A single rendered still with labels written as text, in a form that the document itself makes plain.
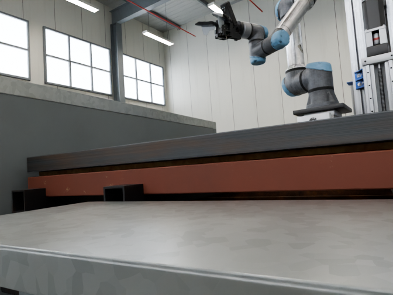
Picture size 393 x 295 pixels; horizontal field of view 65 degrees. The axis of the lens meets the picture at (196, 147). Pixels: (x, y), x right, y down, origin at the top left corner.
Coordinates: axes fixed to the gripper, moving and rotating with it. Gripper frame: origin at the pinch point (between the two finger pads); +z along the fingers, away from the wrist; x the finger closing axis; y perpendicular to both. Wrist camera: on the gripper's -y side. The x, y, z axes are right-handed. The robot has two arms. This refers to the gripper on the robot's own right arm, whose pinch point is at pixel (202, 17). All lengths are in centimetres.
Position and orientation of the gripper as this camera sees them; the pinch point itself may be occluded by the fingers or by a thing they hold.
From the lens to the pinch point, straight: 148.1
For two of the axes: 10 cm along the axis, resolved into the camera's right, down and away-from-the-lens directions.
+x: -4.9, -0.4, 8.7
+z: -8.7, 0.3, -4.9
